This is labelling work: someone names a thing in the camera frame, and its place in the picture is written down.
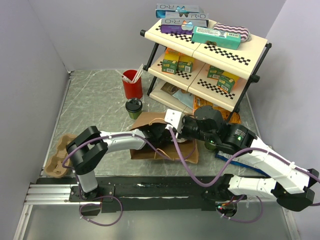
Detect orange snack bag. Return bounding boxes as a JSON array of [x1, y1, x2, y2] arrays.
[[192, 95, 242, 124]]

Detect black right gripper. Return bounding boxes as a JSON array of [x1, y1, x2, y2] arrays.
[[173, 115, 217, 144]]

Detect green yellow box far right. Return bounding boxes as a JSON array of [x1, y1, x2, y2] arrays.
[[216, 71, 240, 93]]

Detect blue chips bag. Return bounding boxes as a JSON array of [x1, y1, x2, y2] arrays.
[[215, 149, 271, 178]]

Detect purple wavy pouch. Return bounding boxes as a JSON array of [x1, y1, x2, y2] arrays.
[[212, 22, 252, 43]]

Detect green yellow box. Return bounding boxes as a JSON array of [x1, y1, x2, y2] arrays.
[[216, 71, 240, 93], [207, 65, 224, 80], [177, 53, 195, 73], [161, 47, 181, 75]]

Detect green yellow box far left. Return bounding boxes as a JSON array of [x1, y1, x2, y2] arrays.
[[161, 47, 181, 75]]

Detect white wrapped straws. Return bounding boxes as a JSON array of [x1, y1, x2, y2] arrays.
[[114, 63, 145, 84]]

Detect teal rectangular box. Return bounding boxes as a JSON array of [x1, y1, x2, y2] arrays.
[[191, 26, 241, 50]]

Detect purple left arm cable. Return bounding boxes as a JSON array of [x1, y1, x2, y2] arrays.
[[61, 133, 197, 227]]

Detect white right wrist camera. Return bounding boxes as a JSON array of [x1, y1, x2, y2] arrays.
[[164, 109, 185, 138]]

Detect brown paper bag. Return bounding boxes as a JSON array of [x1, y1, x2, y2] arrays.
[[129, 111, 200, 165]]

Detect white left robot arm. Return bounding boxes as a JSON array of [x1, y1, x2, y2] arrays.
[[65, 123, 172, 201]]

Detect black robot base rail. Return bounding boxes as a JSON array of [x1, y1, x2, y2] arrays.
[[36, 175, 251, 218]]

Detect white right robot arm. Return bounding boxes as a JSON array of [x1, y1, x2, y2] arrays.
[[176, 105, 320, 212]]

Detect purple grey R+Co box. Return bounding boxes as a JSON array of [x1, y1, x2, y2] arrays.
[[160, 18, 209, 35]]

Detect magazine on bottom shelf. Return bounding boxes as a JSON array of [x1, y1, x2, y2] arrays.
[[160, 82, 194, 109]]

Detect stack of green paper cups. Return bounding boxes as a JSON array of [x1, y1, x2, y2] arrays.
[[204, 142, 217, 152]]

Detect top grey R+Co box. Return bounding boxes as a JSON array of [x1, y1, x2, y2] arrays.
[[155, 3, 209, 20]]

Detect cream three-tier shelf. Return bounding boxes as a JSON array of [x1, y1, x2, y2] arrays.
[[140, 21, 272, 112]]

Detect red plastic cup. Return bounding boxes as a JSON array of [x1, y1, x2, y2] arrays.
[[122, 69, 143, 99]]

